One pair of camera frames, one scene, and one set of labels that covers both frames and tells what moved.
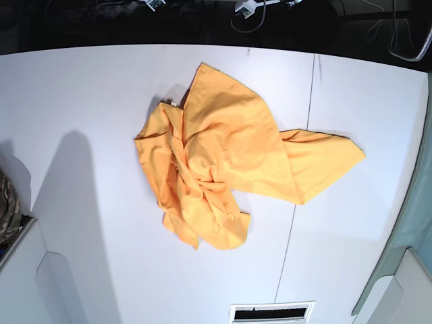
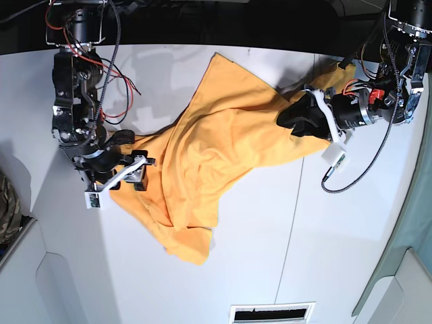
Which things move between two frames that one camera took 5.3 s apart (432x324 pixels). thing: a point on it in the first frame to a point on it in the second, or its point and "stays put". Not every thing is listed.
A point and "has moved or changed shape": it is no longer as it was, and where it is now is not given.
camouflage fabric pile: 11,221 stays put
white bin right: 398,291 stays put
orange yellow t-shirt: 204,157 has moved or changed shape
